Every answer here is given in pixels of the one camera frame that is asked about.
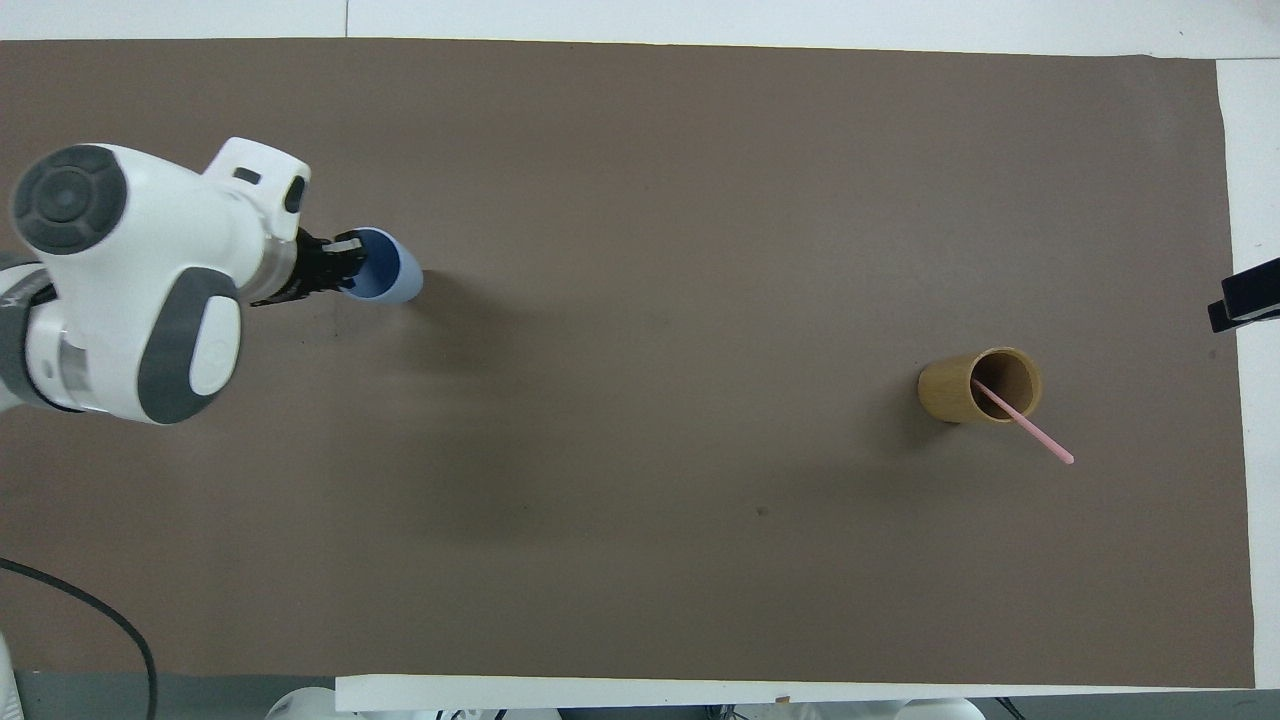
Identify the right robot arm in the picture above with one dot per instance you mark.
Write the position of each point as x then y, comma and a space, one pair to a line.
940, 710

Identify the pink chopstick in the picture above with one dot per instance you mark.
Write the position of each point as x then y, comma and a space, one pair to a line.
1035, 433

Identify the blue cup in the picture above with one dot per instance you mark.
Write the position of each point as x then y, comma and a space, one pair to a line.
394, 275

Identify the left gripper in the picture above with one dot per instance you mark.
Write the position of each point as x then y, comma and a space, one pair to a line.
316, 266

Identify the bamboo cup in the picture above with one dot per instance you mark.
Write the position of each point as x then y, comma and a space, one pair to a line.
948, 392

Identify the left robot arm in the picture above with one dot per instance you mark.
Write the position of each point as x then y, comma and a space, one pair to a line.
150, 250

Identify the black stand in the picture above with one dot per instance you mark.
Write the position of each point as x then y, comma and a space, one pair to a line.
1250, 297

